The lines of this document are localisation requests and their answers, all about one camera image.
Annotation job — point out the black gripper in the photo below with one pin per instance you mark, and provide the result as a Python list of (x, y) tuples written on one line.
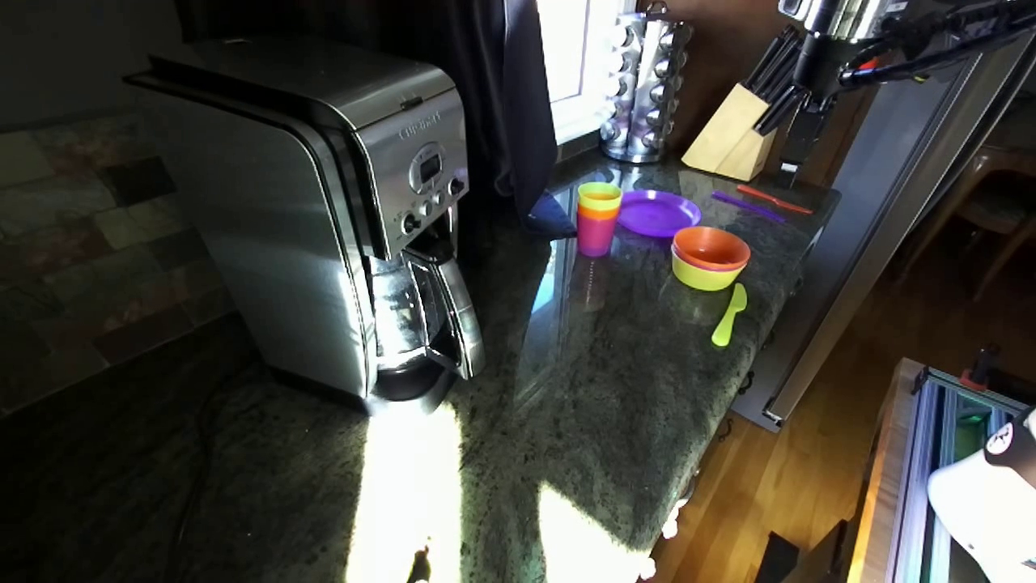
[(826, 58)]

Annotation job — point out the orange plastic bowl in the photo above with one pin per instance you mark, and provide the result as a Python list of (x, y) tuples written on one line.
[(709, 248)]

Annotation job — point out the wooden knife block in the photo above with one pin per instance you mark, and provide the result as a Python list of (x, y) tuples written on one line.
[(730, 140)]

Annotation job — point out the orange plastic utensil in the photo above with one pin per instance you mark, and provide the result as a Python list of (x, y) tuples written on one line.
[(789, 197)]

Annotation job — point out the purple plastic utensil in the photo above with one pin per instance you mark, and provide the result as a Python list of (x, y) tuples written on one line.
[(749, 206)]

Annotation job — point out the metal spice rack carousel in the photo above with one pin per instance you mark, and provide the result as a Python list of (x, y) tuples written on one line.
[(645, 86)]

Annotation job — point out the stainless steel appliance panel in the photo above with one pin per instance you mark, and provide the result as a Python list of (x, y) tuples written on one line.
[(876, 236)]

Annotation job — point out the purple plastic plate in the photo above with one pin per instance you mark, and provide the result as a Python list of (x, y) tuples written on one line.
[(662, 215)]

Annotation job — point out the wooden chair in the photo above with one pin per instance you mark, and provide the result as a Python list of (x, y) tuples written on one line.
[(999, 215)]

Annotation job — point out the lime green plastic bowl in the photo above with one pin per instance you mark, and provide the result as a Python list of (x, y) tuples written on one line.
[(700, 279)]

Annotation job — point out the yellow plastic cup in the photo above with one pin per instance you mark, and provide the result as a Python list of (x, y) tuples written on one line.
[(600, 195)]

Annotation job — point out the lime green plastic knife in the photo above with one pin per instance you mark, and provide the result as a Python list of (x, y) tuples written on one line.
[(730, 316)]

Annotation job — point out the orange plastic cup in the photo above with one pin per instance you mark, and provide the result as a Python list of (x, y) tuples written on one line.
[(596, 215)]

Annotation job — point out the pink plastic cup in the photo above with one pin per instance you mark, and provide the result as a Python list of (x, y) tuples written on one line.
[(594, 236)]

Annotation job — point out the dark curtain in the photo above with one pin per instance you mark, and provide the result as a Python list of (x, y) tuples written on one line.
[(505, 98)]

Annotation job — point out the robot cart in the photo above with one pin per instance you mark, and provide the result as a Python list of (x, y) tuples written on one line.
[(908, 485)]

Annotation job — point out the white rounded cover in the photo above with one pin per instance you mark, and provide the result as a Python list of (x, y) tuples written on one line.
[(983, 506)]

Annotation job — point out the glass coffee carafe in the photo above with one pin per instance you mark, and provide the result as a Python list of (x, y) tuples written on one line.
[(425, 319)]

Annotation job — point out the stainless steel coffee maker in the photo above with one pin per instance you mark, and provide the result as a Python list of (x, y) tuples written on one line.
[(279, 206)]

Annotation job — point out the white window frame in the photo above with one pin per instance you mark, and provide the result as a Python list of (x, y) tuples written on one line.
[(578, 67)]

